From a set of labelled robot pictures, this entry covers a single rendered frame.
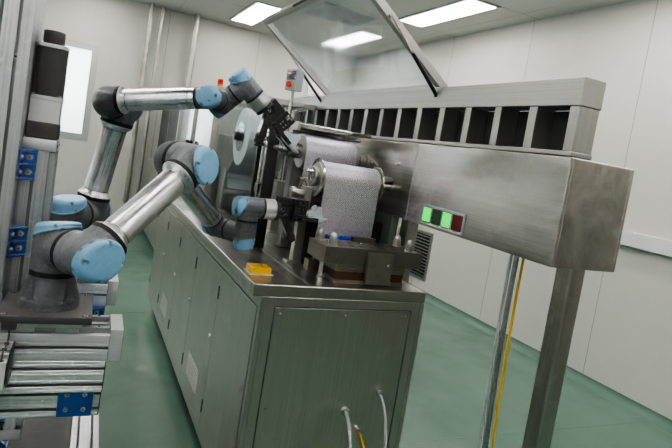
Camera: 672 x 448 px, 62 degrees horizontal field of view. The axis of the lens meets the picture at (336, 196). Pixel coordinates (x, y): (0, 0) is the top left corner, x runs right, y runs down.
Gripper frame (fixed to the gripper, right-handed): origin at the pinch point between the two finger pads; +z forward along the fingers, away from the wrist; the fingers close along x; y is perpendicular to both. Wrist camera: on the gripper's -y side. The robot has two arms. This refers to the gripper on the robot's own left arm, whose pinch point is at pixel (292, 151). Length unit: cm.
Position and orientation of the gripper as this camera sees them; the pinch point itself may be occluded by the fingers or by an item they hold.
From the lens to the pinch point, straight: 210.9
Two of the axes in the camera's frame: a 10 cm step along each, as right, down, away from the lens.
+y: 7.1, -6.8, 1.9
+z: 5.8, 7.2, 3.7
